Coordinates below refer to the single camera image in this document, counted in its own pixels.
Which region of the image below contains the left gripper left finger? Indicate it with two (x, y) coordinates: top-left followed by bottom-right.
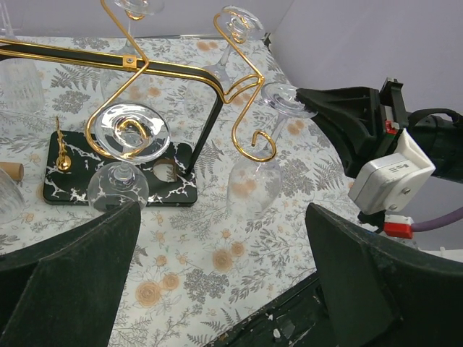
(1, 202), (141, 346)

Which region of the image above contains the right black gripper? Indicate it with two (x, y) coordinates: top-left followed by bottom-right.
(297, 78), (408, 177)

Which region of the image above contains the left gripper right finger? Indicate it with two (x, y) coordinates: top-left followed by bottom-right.
(305, 203), (462, 346)

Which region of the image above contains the ribbed glass tumbler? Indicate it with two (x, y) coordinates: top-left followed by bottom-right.
(0, 169), (25, 224)

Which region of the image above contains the clear glass edge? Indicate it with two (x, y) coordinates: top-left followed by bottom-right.
(226, 82), (319, 221)

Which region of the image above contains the clear wine glass front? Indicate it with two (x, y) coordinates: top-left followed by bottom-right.
(87, 102), (171, 215)

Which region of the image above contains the ribbed champagne flute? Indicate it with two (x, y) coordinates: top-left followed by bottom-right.
(0, 0), (46, 115)

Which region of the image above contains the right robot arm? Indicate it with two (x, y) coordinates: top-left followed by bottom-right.
(296, 79), (462, 183)

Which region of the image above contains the gold black wine glass rack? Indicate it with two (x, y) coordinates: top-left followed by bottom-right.
(0, 0), (278, 207)

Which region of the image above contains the wooden mallet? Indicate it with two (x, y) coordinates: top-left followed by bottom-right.
(0, 162), (24, 181)

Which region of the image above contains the floral table mat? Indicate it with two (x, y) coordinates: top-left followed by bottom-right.
(0, 35), (362, 347)

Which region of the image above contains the black base frame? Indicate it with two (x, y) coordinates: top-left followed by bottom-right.
(207, 273), (338, 347)

